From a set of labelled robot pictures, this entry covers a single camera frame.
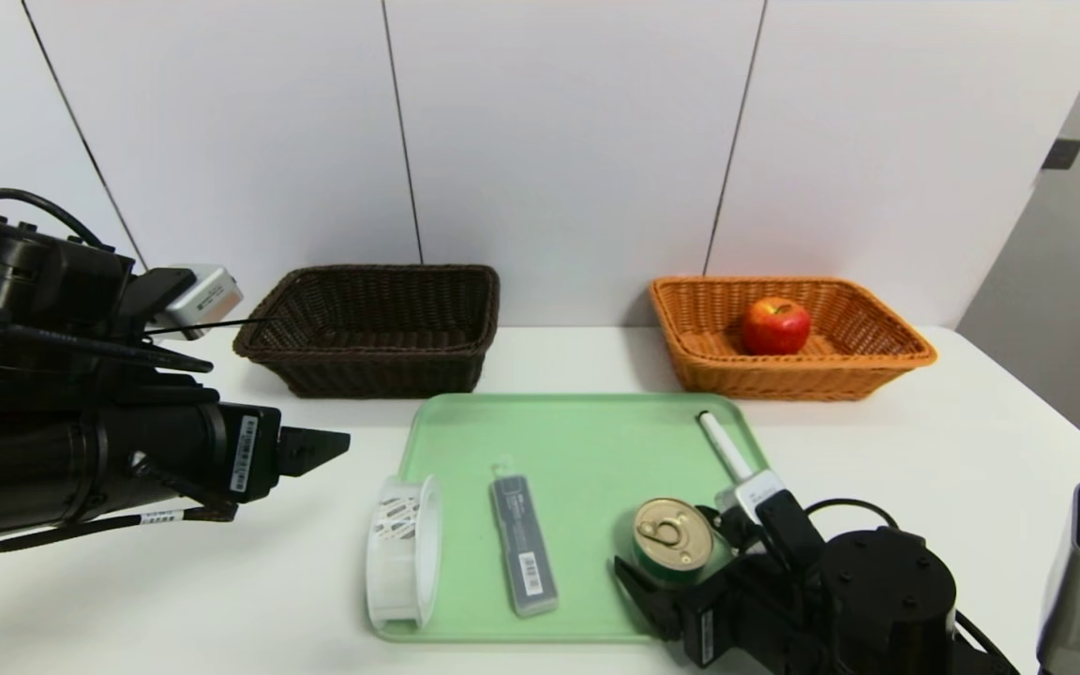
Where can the tin can gold lid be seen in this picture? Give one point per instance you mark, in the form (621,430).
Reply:
(671,534)

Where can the clear tape roll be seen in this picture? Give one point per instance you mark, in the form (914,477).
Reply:
(399,562)

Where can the red yellow apple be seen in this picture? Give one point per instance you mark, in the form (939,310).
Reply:
(774,326)

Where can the clear grey pencil lead case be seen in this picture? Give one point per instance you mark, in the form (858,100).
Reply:
(523,544)

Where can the orange wicker basket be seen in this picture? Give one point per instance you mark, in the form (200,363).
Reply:
(784,375)

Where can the light green plastic tray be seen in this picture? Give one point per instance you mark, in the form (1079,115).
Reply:
(596,450)

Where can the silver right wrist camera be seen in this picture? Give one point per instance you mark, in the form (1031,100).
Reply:
(760,492)

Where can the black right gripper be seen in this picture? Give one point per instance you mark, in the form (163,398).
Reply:
(701,630)

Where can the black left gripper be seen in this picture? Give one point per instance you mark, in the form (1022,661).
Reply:
(249,454)

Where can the dark wall plate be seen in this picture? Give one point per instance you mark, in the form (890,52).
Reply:
(1062,154)

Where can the dark brown wicker basket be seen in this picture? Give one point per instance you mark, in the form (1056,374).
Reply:
(371,370)

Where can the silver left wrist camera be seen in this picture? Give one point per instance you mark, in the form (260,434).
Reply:
(207,295)

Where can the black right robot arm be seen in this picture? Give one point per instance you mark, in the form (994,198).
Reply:
(887,600)

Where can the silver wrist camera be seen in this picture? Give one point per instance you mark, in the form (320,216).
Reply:
(207,295)
(760,492)

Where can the white marker pen black cap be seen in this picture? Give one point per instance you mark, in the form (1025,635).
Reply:
(723,445)

